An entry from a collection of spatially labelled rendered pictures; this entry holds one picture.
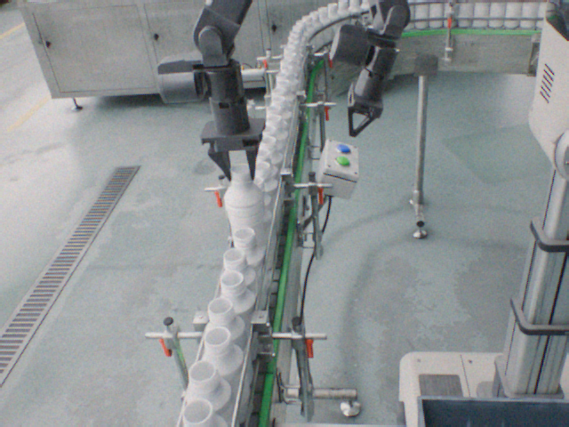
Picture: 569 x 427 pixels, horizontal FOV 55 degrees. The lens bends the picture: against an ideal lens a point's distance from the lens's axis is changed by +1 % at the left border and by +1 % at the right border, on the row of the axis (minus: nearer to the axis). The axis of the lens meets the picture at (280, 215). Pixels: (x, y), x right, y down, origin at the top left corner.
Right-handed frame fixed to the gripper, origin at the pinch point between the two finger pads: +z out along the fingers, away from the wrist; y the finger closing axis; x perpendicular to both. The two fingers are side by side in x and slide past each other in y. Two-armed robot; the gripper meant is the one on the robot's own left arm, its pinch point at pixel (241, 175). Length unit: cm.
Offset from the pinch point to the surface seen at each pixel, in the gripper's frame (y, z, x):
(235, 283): 0.0, 10.5, -16.3
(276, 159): 1.7, 12.3, 27.7
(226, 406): 1.9, 13.3, -37.2
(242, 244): 0.0, 9.1, -7.8
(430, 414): 30, 34, -23
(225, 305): -0.4, 9.6, -22.3
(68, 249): -139, 123, 142
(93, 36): -179, 60, 329
